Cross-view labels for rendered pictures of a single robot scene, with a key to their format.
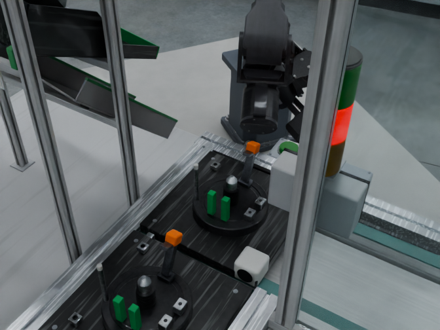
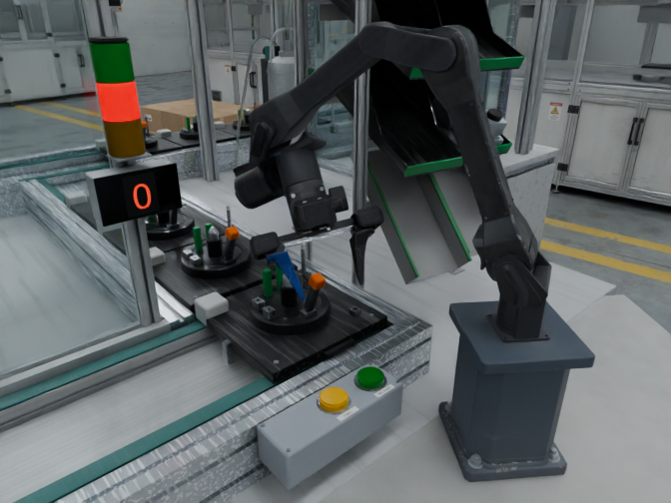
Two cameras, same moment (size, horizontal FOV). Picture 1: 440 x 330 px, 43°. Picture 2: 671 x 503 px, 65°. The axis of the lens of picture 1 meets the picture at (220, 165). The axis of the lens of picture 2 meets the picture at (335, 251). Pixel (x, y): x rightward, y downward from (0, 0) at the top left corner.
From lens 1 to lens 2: 131 cm
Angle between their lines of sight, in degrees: 86
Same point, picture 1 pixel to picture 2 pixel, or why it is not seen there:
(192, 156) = (389, 311)
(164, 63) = not seen: outside the picture
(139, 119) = (385, 227)
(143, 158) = (449, 330)
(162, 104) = not seen: hidden behind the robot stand
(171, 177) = (359, 293)
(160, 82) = (625, 365)
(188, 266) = (239, 281)
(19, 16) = (300, 42)
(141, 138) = not seen: hidden behind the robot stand
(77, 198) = (398, 290)
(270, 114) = (239, 178)
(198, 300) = (203, 280)
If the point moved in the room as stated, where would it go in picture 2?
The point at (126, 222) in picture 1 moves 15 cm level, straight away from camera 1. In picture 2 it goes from (312, 267) to (384, 270)
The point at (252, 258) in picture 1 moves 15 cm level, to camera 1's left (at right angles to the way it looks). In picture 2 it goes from (211, 299) to (250, 262)
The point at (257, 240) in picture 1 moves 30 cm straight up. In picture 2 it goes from (237, 318) to (221, 144)
